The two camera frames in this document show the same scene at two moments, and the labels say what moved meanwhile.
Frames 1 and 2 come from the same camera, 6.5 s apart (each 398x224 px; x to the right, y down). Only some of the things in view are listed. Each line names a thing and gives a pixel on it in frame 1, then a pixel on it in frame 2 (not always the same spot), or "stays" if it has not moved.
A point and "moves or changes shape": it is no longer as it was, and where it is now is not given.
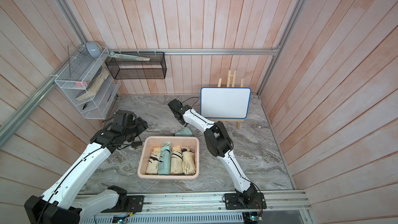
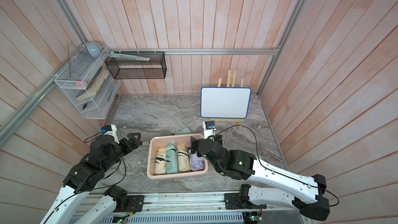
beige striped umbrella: x=176 y=160 to x=183 y=158
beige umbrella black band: x=153 y=163 to x=160 y=162
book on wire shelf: x=95 y=85 stays
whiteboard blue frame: x=225 y=102 stays
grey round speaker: x=94 y=49 stays
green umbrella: x=185 y=131 stays
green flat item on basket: x=113 y=54 stays
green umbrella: x=164 y=162 to x=171 y=158
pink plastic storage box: x=144 y=145 moves or changes shape
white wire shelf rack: x=87 y=80 stays
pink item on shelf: x=84 y=84 stays
